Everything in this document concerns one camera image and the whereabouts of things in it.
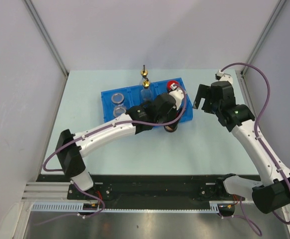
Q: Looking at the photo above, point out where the red-lid jar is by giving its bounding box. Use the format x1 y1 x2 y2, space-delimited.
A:
166 80 178 92
164 123 178 132

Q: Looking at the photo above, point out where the glass bottle black base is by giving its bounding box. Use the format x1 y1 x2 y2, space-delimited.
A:
141 78 153 102

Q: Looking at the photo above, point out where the glass bottle brown powder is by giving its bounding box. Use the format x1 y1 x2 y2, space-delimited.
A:
139 65 150 87

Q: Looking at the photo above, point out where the glass jar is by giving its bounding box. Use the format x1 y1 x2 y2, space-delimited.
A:
113 106 127 118
111 93 125 105

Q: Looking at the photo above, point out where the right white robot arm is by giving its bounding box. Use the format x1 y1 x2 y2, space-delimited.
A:
193 81 290 214

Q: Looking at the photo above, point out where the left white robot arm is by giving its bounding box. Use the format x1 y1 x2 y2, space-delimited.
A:
56 89 185 199

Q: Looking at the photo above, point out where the blue three-compartment plastic bin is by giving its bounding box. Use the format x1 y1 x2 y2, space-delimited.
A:
101 78 185 122

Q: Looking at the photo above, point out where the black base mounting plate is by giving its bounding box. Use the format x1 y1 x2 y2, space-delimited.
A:
35 174 245 210

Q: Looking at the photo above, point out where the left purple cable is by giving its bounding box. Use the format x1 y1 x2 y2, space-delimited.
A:
32 83 188 225

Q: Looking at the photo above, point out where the purple cable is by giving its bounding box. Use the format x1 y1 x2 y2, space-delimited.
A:
219 62 290 237
32 83 188 225

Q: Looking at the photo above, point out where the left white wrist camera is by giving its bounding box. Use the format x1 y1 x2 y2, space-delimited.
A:
169 83 186 104

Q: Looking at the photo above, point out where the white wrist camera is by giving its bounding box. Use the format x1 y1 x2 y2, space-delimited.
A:
215 70 233 85
169 83 186 104

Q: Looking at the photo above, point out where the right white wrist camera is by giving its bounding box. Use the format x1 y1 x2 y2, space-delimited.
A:
215 70 233 85

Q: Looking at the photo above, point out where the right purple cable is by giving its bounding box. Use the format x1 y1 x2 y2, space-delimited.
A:
219 62 290 237

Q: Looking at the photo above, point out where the white slotted cable duct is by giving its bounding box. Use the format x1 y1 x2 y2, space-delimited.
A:
31 200 235 214

